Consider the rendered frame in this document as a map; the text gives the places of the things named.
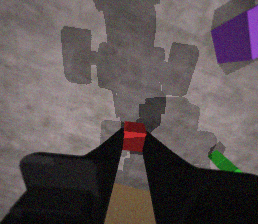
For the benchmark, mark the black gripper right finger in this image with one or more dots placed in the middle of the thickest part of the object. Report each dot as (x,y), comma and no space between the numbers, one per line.
(174,183)

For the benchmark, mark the red block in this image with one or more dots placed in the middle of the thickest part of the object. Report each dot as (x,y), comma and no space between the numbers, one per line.
(134,136)

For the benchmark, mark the green block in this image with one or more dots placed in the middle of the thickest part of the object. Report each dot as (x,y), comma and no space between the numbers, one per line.
(227,166)
(216,157)

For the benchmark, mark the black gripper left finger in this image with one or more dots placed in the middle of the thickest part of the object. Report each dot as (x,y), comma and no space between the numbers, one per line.
(94,171)

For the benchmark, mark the purple block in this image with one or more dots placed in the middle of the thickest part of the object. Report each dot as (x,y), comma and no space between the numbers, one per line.
(237,39)

